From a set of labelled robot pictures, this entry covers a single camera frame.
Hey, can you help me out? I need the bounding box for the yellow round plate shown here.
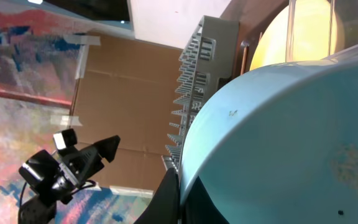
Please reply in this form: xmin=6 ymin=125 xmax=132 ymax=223
xmin=250 ymin=0 xmax=344 ymax=70

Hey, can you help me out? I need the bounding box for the grey plastic dish rack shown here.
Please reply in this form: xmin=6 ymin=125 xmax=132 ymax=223
xmin=162 ymin=16 xmax=239 ymax=169

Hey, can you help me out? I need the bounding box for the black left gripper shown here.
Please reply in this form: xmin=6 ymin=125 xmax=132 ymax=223
xmin=52 ymin=135 xmax=121 ymax=189

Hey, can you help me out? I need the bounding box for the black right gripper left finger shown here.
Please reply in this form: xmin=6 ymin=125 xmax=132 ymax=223
xmin=134 ymin=168 xmax=180 ymax=224

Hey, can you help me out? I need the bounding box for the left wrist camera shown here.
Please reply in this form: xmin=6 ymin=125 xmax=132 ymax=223
xmin=53 ymin=128 xmax=78 ymax=151

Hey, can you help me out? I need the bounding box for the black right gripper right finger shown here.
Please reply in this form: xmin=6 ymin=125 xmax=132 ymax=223
xmin=183 ymin=177 xmax=229 ymax=224

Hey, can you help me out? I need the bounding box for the clear plastic waste bin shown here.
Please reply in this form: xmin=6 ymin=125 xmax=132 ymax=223
xmin=285 ymin=0 xmax=358 ymax=62

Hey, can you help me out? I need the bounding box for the light blue bowl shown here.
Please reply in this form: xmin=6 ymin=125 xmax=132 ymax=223
xmin=180 ymin=44 xmax=358 ymax=223

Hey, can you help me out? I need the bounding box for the brown cardboard panel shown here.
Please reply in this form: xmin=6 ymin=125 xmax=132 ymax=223
xmin=73 ymin=35 xmax=181 ymax=190

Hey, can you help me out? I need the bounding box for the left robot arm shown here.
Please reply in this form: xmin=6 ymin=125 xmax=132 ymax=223
xmin=18 ymin=129 xmax=121 ymax=223

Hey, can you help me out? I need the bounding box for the right wooden chopstick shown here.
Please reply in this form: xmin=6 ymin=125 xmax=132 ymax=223
xmin=240 ymin=41 xmax=249 ymax=75

